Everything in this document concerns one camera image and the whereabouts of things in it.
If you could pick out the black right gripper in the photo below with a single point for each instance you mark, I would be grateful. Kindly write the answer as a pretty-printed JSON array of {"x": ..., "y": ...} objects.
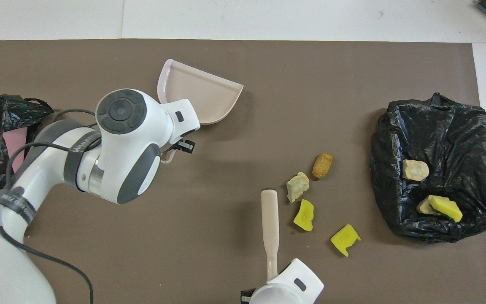
[{"x": 247, "y": 297}]

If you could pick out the yellow sponge wedge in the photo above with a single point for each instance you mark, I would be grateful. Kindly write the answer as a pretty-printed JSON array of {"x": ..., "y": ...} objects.
[{"x": 447, "y": 208}]

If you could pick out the beige plastic dustpan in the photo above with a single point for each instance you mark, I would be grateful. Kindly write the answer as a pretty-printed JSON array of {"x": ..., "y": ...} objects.
[{"x": 201, "y": 93}]

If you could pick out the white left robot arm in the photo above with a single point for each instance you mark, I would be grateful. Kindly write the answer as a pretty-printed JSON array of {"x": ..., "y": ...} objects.
[{"x": 129, "y": 143}]

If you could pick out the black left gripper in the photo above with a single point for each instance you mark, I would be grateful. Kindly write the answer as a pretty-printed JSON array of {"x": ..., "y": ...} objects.
[{"x": 176, "y": 145}]

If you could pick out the beige brush with black bristles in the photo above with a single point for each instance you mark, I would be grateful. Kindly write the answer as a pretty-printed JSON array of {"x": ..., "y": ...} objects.
[{"x": 270, "y": 228}]

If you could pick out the curved yellow sponge piece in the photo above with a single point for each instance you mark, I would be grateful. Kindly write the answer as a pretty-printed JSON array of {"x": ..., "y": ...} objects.
[{"x": 304, "y": 215}]

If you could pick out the brown table mat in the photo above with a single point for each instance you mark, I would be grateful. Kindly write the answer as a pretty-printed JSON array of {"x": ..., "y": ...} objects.
[{"x": 268, "y": 63}]

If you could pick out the notched yellow sponge piece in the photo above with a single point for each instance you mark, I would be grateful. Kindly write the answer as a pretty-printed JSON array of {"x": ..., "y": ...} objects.
[{"x": 344, "y": 240}]

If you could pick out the brown bread roll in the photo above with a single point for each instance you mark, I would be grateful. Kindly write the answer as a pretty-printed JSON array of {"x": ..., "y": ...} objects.
[{"x": 322, "y": 165}]

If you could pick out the striped croissant toy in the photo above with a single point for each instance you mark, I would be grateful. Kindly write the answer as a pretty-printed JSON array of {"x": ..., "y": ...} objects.
[{"x": 424, "y": 207}]

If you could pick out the black bag lined bin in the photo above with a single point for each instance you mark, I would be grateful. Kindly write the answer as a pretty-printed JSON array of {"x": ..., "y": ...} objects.
[{"x": 458, "y": 139}]

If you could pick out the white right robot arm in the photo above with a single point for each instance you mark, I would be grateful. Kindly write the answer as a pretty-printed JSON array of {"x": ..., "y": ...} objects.
[{"x": 285, "y": 287}]

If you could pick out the pale bread slice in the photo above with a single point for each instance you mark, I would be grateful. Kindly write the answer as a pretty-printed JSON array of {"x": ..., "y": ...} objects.
[{"x": 415, "y": 170}]

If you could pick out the pink plastic bin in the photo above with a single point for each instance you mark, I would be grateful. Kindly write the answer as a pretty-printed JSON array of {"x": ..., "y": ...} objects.
[{"x": 16, "y": 141}]

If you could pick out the pale crumbly bread chunk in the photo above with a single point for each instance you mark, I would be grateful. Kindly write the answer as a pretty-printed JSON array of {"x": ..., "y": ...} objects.
[{"x": 298, "y": 185}]

